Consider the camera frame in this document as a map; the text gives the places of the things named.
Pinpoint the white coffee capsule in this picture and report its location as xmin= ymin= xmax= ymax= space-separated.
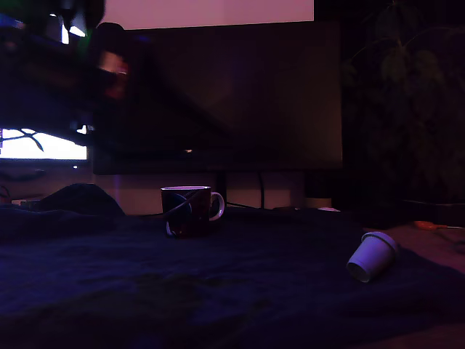
xmin=346 ymin=230 xmax=400 ymax=284

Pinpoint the dark patterned coffee mug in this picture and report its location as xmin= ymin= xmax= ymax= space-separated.
xmin=161 ymin=185 xmax=226 ymax=239

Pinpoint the dark computer monitor with stand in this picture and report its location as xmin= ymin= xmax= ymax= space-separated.
xmin=92 ymin=20 xmax=344 ymax=211

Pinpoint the dark blue table cloth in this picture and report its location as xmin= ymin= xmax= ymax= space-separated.
xmin=0 ymin=183 xmax=465 ymax=349

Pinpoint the leafy houseplant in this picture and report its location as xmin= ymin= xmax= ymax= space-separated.
xmin=341 ymin=0 xmax=465 ymax=204

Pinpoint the black monitor cable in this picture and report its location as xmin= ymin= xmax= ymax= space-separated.
xmin=257 ymin=172 xmax=266 ymax=209

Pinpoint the orange-handled tool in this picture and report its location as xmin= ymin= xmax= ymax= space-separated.
xmin=413 ymin=220 xmax=464 ymax=230

